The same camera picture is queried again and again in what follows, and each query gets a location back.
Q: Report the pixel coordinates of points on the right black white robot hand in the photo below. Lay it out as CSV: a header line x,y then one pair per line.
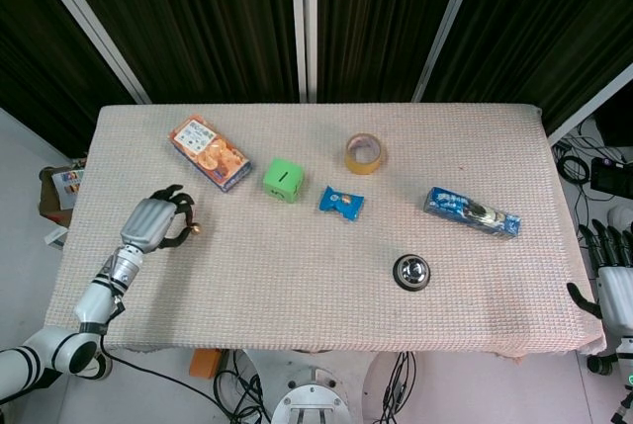
x,y
615,295

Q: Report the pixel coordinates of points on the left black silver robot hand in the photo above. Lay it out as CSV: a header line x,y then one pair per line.
x,y
148,221

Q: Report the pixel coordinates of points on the small golden bell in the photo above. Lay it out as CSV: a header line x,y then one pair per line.
x,y
196,229

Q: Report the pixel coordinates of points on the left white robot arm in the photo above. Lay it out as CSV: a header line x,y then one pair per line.
x,y
91,303

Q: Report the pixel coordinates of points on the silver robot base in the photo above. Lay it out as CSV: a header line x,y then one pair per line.
x,y
311,399

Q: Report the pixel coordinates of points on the chrome desk call bell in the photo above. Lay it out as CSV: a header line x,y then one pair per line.
x,y
412,273

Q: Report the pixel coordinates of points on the orange blue snack box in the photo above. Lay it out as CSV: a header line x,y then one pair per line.
x,y
210,154

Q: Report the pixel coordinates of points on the brown cardboard box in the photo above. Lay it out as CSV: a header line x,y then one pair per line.
x,y
52,196

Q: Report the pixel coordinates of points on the black electronic device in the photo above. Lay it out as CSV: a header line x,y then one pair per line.
x,y
610,177

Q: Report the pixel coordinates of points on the green numbered foam cube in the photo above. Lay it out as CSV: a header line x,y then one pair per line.
x,y
282,179

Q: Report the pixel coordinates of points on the small orange box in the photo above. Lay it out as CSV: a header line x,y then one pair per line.
x,y
204,364

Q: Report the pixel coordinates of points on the beige waffle tablecloth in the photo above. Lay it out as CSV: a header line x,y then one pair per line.
x,y
297,295

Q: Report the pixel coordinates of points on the long blue cookie package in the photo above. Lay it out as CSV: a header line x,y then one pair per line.
x,y
470,211

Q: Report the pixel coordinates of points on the small blue snack packet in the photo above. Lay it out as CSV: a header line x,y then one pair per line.
x,y
341,204

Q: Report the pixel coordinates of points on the dark curtain panel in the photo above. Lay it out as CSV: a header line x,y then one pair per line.
x,y
198,24
544,14
376,24
39,48

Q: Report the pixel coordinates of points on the yellow packing tape roll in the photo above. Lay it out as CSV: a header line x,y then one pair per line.
x,y
363,164

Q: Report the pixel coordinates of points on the white screen frame post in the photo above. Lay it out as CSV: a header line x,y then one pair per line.
x,y
89,24
445,24
298,24
311,24
588,105

